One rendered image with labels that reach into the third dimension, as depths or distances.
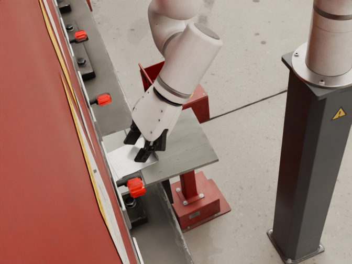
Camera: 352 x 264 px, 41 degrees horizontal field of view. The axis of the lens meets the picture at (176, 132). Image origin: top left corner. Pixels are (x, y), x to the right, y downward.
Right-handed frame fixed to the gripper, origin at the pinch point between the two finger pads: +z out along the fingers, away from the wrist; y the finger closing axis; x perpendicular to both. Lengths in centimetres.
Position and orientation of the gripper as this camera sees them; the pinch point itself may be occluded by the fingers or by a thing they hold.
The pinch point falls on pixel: (137, 146)
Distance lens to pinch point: 109.8
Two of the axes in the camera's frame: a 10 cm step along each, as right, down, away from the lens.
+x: 7.4, 1.0, 6.6
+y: 4.6, 6.4, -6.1
